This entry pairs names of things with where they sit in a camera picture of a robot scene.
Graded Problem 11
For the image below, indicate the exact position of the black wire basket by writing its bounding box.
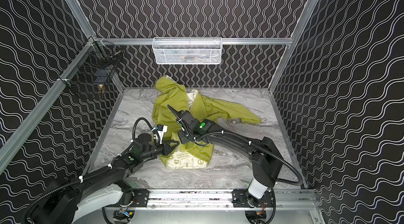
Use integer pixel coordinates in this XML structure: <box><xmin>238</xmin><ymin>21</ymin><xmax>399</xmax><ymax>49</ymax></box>
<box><xmin>62</xmin><ymin>41</ymin><xmax>124</xmax><ymax>99</ymax></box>

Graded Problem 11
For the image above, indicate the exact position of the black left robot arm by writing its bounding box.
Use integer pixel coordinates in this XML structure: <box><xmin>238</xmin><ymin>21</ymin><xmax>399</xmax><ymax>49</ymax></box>
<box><xmin>22</xmin><ymin>133</ymin><xmax>179</xmax><ymax>224</ymax></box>

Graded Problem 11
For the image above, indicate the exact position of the lime green printed jacket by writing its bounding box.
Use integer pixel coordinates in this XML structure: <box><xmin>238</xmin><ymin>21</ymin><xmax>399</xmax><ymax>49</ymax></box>
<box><xmin>152</xmin><ymin>76</ymin><xmax>262</xmax><ymax>169</ymax></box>

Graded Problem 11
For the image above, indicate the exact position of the white wire mesh basket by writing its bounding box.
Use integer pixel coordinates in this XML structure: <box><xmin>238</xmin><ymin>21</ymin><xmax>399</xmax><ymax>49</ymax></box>
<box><xmin>152</xmin><ymin>37</ymin><xmax>223</xmax><ymax>65</ymax></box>

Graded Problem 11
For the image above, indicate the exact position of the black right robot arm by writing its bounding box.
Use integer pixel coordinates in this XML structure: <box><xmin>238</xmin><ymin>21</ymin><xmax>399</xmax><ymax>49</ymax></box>
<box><xmin>173</xmin><ymin>110</ymin><xmax>303</xmax><ymax>199</ymax></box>

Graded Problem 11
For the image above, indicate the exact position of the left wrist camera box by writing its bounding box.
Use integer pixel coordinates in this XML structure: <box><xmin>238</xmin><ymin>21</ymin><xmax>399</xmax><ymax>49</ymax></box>
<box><xmin>151</xmin><ymin>124</ymin><xmax>168</xmax><ymax>145</ymax></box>

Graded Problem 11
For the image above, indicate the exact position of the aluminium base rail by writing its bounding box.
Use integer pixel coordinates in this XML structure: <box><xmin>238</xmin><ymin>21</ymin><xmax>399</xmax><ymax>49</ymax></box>
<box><xmin>125</xmin><ymin>189</ymin><xmax>275</xmax><ymax>210</ymax></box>

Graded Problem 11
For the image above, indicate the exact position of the small brass bell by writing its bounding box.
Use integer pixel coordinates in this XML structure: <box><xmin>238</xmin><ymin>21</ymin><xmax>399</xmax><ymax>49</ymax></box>
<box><xmin>98</xmin><ymin>84</ymin><xmax>105</xmax><ymax>96</ymax></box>

